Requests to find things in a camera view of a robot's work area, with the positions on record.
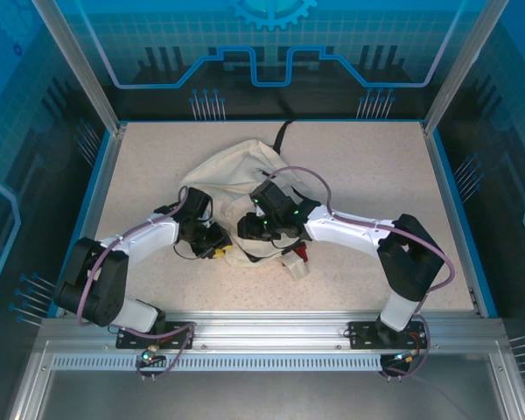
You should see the aluminium left frame post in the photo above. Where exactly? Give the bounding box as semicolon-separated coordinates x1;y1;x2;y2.
30;0;128;137

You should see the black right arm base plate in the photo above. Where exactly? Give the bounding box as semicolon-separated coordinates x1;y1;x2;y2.
347;320;430;351

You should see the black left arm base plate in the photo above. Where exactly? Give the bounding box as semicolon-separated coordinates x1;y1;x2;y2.
115;321;197;351

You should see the aluminium frame post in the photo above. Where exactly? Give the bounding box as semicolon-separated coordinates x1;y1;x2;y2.
422;0;511;135
30;0;128;137

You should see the blue printed right side panel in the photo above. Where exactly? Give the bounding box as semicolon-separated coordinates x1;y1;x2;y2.
437;0;525;420

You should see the aluminium front frame rail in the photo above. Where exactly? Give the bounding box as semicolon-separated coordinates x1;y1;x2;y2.
38;309;508;356

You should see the slotted grey cable duct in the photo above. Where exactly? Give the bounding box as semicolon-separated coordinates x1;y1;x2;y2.
51;353;384;373

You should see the blue printed panel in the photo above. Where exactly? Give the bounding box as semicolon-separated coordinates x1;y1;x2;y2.
0;0;115;420
54;0;482;122
437;0;525;420

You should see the blue printed left side panel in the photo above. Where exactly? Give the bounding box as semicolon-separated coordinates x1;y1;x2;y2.
0;0;115;420

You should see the blue printed back panel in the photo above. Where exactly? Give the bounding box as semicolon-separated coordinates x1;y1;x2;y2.
54;0;482;122

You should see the right table side rail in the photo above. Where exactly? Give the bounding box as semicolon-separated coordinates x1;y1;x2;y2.
422;122;499;319

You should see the grey metal front tray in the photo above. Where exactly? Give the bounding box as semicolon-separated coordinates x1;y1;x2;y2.
8;340;525;420

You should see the table side rail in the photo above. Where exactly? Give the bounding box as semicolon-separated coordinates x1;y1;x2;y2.
54;124;128;319
422;122;499;319

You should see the cream canvas backpack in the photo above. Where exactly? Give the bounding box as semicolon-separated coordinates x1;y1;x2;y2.
177;120;329;281

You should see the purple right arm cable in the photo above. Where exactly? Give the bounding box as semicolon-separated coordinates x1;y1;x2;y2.
264;164;459;382

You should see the aluminium right frame post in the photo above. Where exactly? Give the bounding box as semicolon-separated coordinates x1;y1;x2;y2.
422;0;511;135

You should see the left table side rail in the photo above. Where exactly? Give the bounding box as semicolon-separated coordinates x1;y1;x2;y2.
54;124;128;319

